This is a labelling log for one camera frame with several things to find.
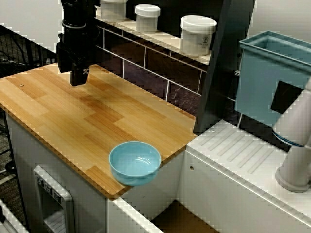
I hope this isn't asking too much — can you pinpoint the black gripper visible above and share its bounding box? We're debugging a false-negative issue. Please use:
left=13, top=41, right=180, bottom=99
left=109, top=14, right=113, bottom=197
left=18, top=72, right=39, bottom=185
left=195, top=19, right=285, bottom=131
left=56, top=24, right=98, bottom=87

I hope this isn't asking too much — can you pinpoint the light blue bowl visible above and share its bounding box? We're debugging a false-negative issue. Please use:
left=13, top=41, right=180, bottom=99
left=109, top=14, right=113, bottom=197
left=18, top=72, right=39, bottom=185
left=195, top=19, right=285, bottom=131
left=108, top=141, right=162, bottom=187

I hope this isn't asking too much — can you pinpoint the dark tiled backsplash panel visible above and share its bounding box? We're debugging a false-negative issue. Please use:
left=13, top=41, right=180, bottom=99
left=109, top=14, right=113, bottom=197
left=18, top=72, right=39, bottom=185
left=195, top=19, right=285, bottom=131
left=93, top=24, right=243, bottom=128

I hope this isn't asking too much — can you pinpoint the white plastic jar with lid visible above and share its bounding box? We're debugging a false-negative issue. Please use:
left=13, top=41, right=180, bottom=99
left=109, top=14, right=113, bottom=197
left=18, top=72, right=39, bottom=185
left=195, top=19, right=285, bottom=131
left=135, top=4, right=161, bottom=33
left=180, top=15, right=217, bottom=57
left=100, top=0, right=128, bottom=23

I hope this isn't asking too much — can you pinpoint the cream shelf ledge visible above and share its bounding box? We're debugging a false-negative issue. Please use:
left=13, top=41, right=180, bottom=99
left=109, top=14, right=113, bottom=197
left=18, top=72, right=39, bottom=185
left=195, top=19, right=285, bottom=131
left=95, top=14, right=212, bottom=66

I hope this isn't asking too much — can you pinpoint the grey dishwasher front panel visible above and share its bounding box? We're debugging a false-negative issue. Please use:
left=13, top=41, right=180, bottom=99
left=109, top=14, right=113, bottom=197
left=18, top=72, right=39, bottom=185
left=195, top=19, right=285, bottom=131
left=33, top=165, right=75, bottom=233

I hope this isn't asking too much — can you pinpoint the light blue toy box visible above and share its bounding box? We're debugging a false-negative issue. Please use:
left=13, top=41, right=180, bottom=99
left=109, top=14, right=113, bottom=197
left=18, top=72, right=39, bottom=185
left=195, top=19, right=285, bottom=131
left=234, top=30, right=311, bottom=127

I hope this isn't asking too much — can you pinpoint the grey toy faucet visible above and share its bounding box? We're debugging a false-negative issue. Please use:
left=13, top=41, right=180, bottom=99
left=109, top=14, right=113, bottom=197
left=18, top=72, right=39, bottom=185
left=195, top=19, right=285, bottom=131
left=272, top=77, right=311, bottom=194

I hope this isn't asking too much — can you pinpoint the black wire rack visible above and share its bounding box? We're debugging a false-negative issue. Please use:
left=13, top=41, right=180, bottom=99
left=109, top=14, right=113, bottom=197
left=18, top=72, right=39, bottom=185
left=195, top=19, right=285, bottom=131
left=0, top=24, right=58, bottom=75

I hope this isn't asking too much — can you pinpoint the dark grey upright post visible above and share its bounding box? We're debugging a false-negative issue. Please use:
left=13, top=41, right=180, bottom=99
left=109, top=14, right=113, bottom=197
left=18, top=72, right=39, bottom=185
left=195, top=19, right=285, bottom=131
left=195, top=0, right=256, bottom=133

